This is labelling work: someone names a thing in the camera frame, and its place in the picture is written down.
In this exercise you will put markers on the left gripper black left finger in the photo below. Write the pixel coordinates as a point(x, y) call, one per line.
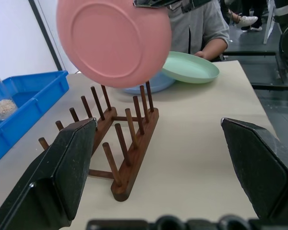
point(50, 172)

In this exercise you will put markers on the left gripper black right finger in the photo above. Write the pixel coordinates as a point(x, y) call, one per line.
point(261, 167)

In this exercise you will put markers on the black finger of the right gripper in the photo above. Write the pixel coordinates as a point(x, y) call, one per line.
point(153, 3)

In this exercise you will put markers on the pink round plate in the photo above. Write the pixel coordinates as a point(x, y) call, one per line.
point(110, 43)

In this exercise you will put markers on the wooden dish rack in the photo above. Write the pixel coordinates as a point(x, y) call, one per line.
point(136, 155)

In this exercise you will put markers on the person's bare hand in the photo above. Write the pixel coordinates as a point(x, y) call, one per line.
point(201, 55)

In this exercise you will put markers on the person in grey shirt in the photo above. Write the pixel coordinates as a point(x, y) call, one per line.
point(201, 26)

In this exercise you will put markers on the green round plate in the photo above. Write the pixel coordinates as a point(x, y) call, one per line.
point(189, 69)

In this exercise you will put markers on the blue plastic bin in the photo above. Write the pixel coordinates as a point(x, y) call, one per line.
point(38, 95)

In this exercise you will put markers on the beige grains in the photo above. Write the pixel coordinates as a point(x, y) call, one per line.
point(4, 109)

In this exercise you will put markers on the blue round plate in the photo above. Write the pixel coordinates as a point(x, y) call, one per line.
point(158, 85)

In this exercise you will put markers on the clear glass cup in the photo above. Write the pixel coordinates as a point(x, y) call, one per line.
point(0, 95)

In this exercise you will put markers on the white sneaker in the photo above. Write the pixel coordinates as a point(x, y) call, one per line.
point(248, 20)

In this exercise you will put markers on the white panel board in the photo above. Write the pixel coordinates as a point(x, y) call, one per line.
point(270, 21)

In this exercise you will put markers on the black metal frame bar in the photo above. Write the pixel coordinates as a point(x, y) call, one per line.
point(249, 54)

